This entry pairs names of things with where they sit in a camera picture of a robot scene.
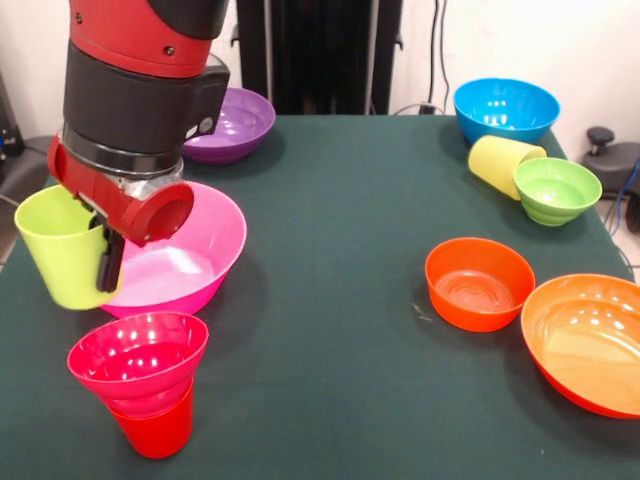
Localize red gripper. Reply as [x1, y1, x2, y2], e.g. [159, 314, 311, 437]
[47, 137, 196, 295]

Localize lime green cup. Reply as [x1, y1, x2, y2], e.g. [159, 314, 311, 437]
[13, 184, 125, 311]

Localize large magenta bowl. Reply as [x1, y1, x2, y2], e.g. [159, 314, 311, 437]
[99, 180, 249, 320]

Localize small crimson pink bowl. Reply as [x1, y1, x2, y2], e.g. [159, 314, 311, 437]
[66, 311, 210, 419]

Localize red cup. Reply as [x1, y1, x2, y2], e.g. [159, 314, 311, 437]
[107, 377, 195, 460]

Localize small orange bowl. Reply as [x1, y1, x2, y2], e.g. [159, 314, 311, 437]
[424, 237, 537, 334]

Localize yellow cup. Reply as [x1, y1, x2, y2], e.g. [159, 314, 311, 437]
[467, 134, 549, 202]

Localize blue bowl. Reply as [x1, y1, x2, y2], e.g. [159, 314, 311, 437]
[453, 77, 562, 149]

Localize large orange bowl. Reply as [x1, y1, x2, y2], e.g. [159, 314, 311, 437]
[520, 273, 640, 420]

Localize black equipment box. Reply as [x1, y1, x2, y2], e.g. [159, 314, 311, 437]
[0, 69, 24, 166]

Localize purple bowl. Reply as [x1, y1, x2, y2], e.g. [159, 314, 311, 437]
[182, 87, 277, 165]

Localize dark green tablecloth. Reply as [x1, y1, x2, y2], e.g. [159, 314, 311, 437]
[0, 113, 640, 480]

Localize black robot column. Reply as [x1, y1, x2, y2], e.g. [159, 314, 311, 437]
[219, 0, 404, 115]

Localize small green bowl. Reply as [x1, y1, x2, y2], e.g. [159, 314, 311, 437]
[512, 156, 604, 228]

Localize black wall cable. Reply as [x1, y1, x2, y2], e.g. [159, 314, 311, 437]
[428, 0, 451, 109]

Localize blue cable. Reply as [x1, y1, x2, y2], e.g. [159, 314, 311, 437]
[604, 159, 640, 236]

